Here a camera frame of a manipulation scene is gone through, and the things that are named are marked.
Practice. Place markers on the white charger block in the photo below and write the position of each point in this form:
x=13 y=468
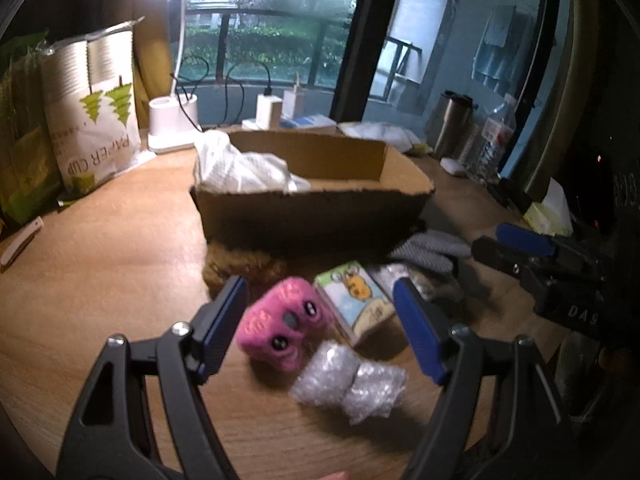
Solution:
x=269 y=110

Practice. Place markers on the black balcony railing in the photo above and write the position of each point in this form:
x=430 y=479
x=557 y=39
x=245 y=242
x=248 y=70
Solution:
x=223 y=45

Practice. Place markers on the white power strip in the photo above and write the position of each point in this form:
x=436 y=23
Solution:
x=310 y=121

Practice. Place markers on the black window frame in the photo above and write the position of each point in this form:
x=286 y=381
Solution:
x=365 y=35

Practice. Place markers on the paper cup pack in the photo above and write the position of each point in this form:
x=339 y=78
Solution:
x=95 y=125

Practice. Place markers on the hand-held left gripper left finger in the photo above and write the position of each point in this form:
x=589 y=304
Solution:
x=227 y=325

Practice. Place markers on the white plastic bags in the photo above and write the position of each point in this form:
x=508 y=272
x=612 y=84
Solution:
x=380 y=132

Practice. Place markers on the steel thermos cup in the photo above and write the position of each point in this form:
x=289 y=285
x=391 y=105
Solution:
x=450 y=125

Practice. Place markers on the green packet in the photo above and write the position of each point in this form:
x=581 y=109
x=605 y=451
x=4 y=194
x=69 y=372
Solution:
x=25 y=160

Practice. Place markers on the blue hanging towel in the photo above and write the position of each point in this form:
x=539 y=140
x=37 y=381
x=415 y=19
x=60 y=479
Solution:
x=500 y=50

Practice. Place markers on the white crumpled cloth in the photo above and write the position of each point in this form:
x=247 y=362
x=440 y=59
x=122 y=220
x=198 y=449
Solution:
x=235 y=167

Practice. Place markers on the grey knit glove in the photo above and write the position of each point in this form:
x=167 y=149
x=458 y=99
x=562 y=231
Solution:
x=430 y=250

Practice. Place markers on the yellow brown curtain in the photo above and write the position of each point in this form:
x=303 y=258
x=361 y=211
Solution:
x=150 y=60

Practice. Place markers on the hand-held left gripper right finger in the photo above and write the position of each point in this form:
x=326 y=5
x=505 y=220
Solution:
x=420 y=330

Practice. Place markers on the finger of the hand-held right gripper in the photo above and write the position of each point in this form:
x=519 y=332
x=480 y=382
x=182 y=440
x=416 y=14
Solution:
x=505 y=257
x=525 y=239

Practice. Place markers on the white mouse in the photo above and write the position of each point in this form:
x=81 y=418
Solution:
x=453 y=166

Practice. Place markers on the bubble wrap piece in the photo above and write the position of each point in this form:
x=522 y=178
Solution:
x=345 y=380

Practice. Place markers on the pink plush toy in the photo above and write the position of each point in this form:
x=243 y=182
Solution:
x=280 y=320

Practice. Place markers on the cartoon print tissue packet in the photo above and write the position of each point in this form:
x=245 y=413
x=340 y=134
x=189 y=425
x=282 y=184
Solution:
x=357 y=300

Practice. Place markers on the clear plastic bag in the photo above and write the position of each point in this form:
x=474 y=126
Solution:
x=395 y=275

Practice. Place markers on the clear water bottle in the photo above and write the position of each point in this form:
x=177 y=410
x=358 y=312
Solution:
x=495 y=140

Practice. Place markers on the brown cardboard box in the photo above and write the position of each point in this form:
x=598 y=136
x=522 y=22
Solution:
x=310 y=210

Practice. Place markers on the white plug adapter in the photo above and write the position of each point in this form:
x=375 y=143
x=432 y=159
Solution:
x=293 y=105

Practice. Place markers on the white folding knife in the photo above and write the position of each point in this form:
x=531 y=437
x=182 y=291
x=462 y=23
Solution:
x=20 y=242

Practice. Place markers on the white desk lamp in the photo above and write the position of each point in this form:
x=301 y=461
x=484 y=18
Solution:
x=172 y=130

